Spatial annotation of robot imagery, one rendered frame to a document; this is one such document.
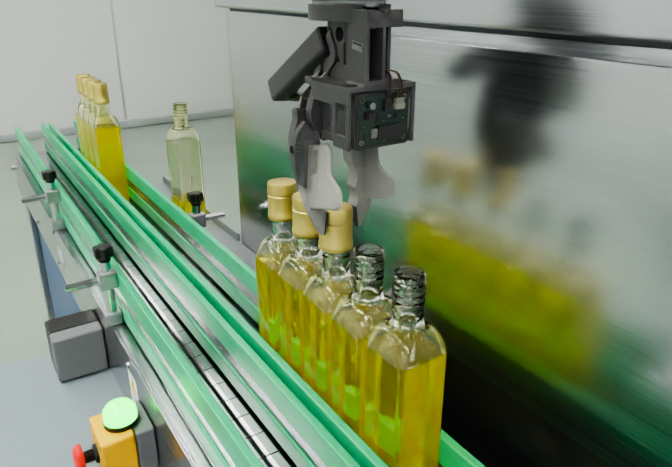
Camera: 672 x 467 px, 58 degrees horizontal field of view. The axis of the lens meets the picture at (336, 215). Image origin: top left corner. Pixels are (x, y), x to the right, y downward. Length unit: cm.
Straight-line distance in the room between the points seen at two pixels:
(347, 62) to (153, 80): 608
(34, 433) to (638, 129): 90
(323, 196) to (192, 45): 615
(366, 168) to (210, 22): 618
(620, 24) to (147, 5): 613
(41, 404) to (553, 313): 81
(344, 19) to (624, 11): 21
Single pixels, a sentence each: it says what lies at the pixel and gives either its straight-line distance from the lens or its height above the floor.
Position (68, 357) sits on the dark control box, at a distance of 111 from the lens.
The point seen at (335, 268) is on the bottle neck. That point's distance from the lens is 61.
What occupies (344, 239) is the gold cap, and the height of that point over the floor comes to 114.
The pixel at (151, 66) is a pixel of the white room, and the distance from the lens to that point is 655.
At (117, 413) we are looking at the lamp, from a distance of 88.
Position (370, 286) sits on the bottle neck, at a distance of 57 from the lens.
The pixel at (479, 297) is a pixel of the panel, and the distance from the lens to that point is 65.
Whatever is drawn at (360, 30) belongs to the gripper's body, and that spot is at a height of 134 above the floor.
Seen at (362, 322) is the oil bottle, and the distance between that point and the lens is 57.
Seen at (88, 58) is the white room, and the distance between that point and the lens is 640.
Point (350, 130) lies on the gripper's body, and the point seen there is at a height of 126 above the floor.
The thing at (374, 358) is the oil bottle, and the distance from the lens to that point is 56.
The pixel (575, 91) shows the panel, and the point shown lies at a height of 129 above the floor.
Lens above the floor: 137
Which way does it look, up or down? 21 degrees down
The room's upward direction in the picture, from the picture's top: straight up
